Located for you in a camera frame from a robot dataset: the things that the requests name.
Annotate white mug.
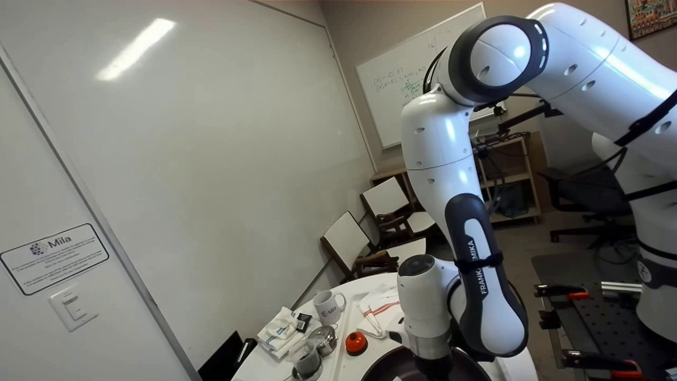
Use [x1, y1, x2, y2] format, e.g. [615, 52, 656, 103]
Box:
[313, 290, 348, 327]

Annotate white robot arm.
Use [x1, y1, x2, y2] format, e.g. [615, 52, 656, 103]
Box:
[398, 3, 677, 381]

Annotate orange-handled clamp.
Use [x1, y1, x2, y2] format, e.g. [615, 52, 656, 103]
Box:
[561, 349, 643, 381]

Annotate wooden shelf unit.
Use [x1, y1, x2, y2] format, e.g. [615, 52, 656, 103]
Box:
[474, 134, 542, 224]

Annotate small orange round object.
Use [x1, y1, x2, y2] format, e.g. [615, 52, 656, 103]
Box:
[345, 333, 369, 357]

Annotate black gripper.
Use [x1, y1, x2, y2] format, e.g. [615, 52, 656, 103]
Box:
[415, 357, 453, 381]

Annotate black office chair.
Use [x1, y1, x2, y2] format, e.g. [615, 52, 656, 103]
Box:
[539, 152, 634, 248]

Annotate wall light switch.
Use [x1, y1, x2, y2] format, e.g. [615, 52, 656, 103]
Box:
[48, 286, 97, 333]

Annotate black frying pan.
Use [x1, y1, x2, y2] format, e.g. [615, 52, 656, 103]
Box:
[363, 347, 491, 381]

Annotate large wall whiteboard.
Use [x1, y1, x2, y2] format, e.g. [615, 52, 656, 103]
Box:
[357, 3, 486, 148]

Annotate wall sign placard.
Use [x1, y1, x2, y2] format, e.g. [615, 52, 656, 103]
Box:
[0, 223, 110, 297]

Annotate metal round tin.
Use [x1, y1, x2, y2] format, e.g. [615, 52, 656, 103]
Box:
[310, 327, 336, 359]

